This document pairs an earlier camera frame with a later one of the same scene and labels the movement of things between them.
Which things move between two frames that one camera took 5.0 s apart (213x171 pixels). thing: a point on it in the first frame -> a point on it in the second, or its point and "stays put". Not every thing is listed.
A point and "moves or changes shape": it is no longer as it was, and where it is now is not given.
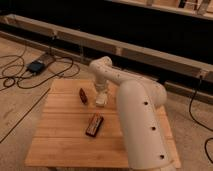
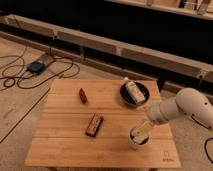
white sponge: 101,99 moves or changes shape
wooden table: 75,132 stays put
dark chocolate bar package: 94,124 stays put
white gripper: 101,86 -> 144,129
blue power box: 35,67 stays put
